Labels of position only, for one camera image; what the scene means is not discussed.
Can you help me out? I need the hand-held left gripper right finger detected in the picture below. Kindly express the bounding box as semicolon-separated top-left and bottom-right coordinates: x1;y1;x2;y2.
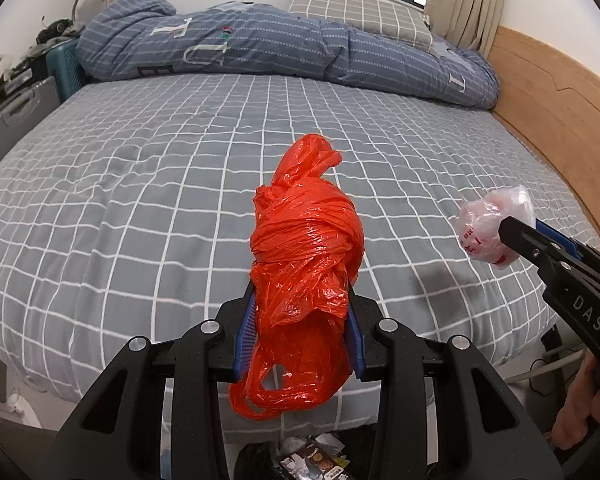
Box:
345;285;566;480

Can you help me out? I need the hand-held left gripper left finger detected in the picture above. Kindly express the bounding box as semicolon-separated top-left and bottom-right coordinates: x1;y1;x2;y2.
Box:
52;280;259;480

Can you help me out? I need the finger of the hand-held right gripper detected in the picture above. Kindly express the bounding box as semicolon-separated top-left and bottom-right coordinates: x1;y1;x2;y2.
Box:
534;218;600;287
497;216;581;291

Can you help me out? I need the pinkish white plastic bag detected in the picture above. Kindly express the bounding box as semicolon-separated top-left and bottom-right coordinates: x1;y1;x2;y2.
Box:
454;185;536;270

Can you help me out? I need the trash bin with black liner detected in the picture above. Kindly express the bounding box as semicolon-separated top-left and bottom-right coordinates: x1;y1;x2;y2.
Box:
232;427;381;480

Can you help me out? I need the brown cookie box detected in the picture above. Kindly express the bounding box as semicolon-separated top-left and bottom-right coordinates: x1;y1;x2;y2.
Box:
280;437;351;480

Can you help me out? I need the red plastic bag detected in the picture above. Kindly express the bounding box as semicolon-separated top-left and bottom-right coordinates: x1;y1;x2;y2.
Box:
228;134;366;421

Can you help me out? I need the person's right hand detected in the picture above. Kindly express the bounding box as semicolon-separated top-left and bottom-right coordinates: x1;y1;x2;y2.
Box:
551;352;600;452

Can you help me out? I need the black power adapter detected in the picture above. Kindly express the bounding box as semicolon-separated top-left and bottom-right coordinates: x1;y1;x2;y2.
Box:
540;324;563;361

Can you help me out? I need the wooden headboard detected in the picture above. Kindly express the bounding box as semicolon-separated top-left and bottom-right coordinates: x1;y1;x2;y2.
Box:
487;25;600;256

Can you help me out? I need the wide beige curtain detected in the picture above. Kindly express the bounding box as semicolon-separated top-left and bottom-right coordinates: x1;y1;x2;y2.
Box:
424;0;511;53

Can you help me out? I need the grey checked pillow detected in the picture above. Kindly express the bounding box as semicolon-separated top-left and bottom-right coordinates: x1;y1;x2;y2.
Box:
286;0;433;53

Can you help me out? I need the blue checked duvet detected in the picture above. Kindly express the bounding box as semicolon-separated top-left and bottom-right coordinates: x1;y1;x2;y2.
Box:
75;0;501;111

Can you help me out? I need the grey suitcase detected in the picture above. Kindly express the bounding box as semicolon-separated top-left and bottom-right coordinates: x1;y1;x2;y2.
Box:
0;76;61;181

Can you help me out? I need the teal suitcase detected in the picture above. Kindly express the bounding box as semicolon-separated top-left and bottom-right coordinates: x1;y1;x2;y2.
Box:
45;40;88;103

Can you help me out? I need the dark clutter pile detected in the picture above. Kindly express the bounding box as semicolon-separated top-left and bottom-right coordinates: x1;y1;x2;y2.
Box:
35;17;86;46

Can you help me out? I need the white cable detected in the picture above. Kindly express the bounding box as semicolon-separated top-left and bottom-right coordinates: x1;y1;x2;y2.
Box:
525;347;586;381

